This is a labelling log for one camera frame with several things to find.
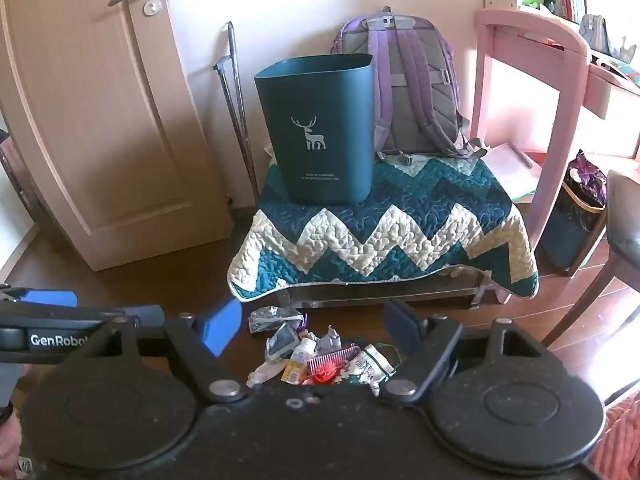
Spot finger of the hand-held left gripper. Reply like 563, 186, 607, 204
0, 287, 128, 329
122, 304, 166, 333

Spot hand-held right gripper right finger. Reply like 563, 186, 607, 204
377, 299, 556, 406

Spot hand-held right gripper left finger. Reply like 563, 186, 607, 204
65, 299, 248, 403

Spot white bottle with yellow label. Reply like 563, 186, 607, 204
280, 337, 318, 385

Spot teal bin with deer print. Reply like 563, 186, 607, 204
253, 53, 376, 206

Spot person's left forearm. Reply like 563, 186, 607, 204
0, 416, 23, 480

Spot crumpled clear plastic wrapper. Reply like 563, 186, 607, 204
248, 305, 307, 335

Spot white green paper packet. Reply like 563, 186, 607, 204
345, 344, 399, 396

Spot grey blue pouch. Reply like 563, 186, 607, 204
264, 322, 302, 363

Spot white crumpled plastic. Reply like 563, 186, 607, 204
246, 357, 287, 389

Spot crumpled silver wrapper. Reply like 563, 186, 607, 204
315, 326, 344, 354

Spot pink comb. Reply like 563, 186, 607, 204
306, 342, 362, 376

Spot teal white zigzag quilt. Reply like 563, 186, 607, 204
227, 152, 541, 304

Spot light wooden door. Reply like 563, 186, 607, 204
0, 0, 237, 272

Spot papers under desk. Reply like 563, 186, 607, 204
479, 142, 545, 197

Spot small bin with black bag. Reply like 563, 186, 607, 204
537, 180, 608, 277

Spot purple grey backpack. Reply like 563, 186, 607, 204
330, 6, 488, 165

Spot dark wooden chair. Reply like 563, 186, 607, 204
542, 170, 640, 411

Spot purple crumpled wrapper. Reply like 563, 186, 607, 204
570, 150, 608, 207

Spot orange knit cloth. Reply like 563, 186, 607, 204
590, 395, 640, 480

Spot pink desk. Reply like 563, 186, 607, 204
467, 7, 640, 306

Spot papers on desk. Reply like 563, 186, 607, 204
597, 57, 640, 88

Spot grey bag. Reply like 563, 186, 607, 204
580, 14, 612, 54

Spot white bookshelf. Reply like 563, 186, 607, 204
512, 0, 640, 63

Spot metal bench frame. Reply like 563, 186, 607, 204
280, 266, 499, 311

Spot folded metal trolley frame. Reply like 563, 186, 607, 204
212, 21, 261, 202

